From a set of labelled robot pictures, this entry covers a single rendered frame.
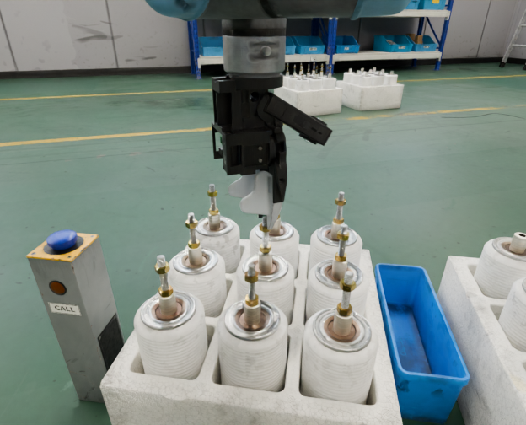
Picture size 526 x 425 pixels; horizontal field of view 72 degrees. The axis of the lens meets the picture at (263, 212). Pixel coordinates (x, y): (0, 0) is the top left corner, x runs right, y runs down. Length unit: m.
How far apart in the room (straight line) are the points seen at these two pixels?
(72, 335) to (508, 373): 0.64
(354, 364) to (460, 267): 0.40
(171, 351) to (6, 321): 0.59
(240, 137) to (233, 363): 0.29
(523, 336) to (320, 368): 0.33
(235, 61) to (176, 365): 0.40
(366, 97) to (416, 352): 2.43
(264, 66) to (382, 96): 2.72
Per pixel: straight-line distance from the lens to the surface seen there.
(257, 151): 0.47
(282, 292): 0.58
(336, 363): 0.48
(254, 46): 0.44
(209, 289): 0.60
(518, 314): 0.67
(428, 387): 0.69
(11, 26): 5.75
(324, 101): 2.84
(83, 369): 0.73
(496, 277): 0.76
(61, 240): 0.59
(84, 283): 0.60
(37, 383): 0.87
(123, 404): 0.58
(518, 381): 0.63
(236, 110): 0.46
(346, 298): 0.46
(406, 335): 0.88
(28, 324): 1.01
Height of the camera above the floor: 0.60
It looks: 28 degrees down
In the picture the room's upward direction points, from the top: straight up
